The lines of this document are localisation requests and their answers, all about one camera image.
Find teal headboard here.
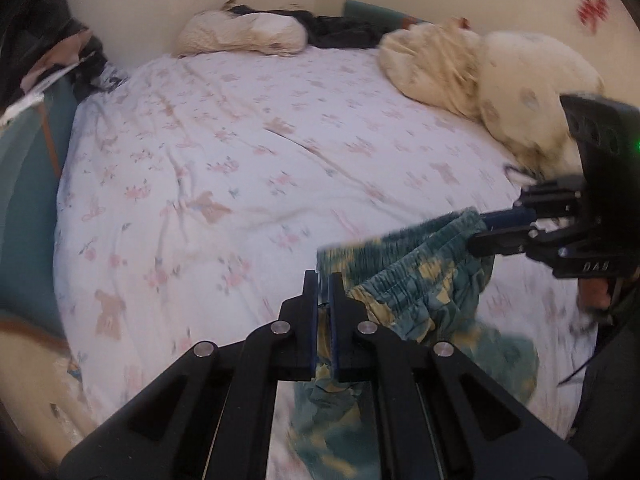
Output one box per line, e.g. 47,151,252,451
342,0,433,32

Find white floral bed sheet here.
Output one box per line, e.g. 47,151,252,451
52,45,598,441

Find person's dark clothing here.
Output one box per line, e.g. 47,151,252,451
557,267,640,463

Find mixed clothes heap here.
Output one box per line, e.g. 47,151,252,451
19,19,128,107

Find cream textured pillow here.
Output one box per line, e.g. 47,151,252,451
172,9,309,58

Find person's right hand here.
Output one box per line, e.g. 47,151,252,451
577,275,614,312

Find large cream printed pillow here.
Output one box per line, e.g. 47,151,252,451
477,31,607,177

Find crumpled cream blanket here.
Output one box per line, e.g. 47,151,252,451
377,16,485,122

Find teal bed frame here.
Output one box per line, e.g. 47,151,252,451
0,77,80,343

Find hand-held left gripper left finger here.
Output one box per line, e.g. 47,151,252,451
59,270,321,480

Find dark clothes pile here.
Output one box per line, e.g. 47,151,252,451
224,1,387,51

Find teal yellow patterned pants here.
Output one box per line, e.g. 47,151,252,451
291,208,541,480

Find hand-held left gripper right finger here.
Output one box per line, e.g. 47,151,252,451
327,272,589,480

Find red wall decoration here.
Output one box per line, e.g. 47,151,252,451
576,0,615,37

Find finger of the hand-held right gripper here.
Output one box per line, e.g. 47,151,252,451
467,222,593,263
481,175,588,231

